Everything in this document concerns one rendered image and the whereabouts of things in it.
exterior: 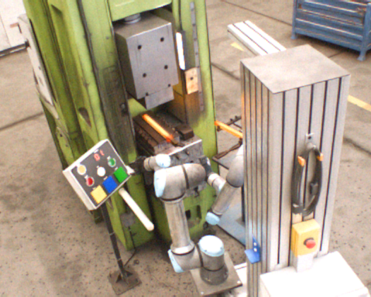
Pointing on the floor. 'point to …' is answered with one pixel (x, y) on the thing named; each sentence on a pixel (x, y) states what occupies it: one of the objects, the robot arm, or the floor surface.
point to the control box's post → (112, 238)
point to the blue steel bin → (340, 22)
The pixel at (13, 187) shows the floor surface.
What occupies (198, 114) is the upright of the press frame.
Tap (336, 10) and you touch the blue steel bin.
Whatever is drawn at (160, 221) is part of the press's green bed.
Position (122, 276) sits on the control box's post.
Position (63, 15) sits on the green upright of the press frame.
